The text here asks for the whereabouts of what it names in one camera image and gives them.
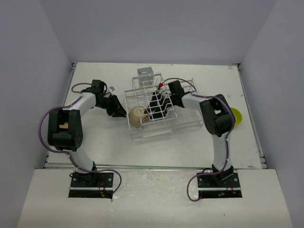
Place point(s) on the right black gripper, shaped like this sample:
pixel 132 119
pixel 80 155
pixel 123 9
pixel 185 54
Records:
pixel 160 110

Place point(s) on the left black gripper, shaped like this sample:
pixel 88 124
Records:
pixel 120 112

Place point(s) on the white wire dish rack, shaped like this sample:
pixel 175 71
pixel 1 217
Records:
pixel 177 118

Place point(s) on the beige bowl with drawing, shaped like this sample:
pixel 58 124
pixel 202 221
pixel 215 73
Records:
pixel 138 117

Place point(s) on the yellow-green bowl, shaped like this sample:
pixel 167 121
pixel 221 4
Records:
pixel 237 115

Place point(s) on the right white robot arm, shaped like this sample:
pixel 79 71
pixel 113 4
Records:
pixel 217 117

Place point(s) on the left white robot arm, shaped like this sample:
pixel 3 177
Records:
pixel 65 131

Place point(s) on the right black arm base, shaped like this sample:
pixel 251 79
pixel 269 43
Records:
pixel 211 188

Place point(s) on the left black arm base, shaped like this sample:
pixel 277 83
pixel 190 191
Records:
pixel 91 185

